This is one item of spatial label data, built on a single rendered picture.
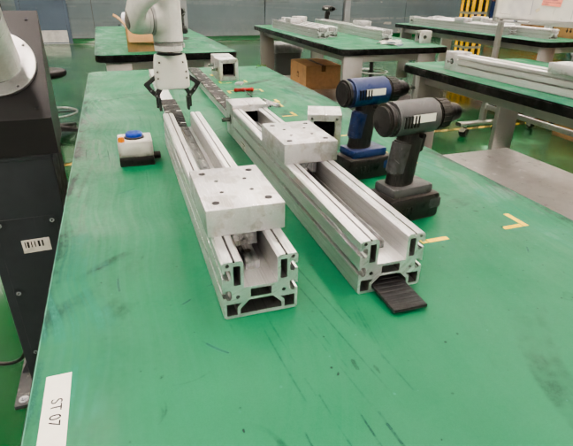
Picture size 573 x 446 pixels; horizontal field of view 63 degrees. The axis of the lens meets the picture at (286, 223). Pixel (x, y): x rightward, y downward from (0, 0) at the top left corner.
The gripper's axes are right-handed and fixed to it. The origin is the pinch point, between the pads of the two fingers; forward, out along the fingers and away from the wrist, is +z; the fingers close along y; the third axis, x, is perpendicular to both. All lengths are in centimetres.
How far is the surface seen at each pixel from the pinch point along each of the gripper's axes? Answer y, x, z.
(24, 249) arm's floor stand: 46, 19, 33
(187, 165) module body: 4, 63, -2
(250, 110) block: -19.1, 19.5, -1.8
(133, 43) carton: 6, -194, 1
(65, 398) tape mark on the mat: 23, 108, 6
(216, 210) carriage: 4, 92, -6
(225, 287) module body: 5, 100, 1
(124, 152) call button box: 15.7, 35.6, 2.5
